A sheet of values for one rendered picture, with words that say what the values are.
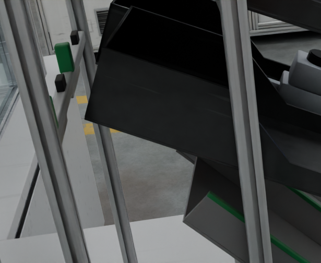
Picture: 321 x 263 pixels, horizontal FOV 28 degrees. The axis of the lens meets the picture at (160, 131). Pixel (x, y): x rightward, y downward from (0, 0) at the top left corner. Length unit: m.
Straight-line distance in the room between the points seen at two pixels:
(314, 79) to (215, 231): 0.22
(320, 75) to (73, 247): 0.34
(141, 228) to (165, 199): 1.73
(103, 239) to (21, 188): 0.31
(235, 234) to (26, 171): 0.94
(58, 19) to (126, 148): 1.63
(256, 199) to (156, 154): 2.76
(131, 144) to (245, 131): 2.95
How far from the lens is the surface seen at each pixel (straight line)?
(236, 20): 0.52
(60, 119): 0.61
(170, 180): 3.09
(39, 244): 1.27
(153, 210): 2.90
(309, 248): 0.79
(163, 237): 1.20
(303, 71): 0.76
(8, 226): 1.35
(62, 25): 4.83
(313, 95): 0.77
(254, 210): 0.60
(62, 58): 0.71
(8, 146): 1.69
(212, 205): 0.63
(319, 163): 0.67
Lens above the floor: 1.54
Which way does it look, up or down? 26 degrees down
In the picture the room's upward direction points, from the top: 10 degrees counter-clockwise
